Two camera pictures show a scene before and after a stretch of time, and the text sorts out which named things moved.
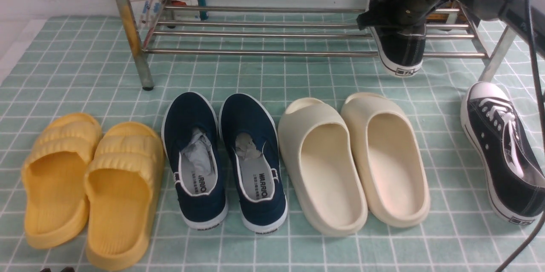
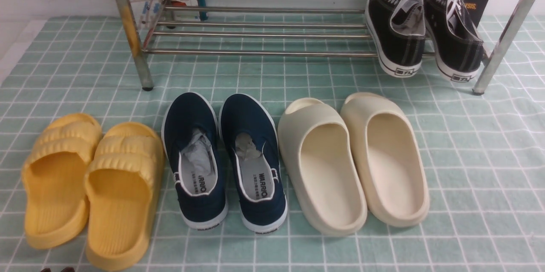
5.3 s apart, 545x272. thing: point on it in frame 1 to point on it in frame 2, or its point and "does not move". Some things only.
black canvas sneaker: (512, 170) to (456, 42)
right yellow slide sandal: (122, 179) does not move
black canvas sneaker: (402, 51) does not move
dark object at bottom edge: (67, 269) does not move
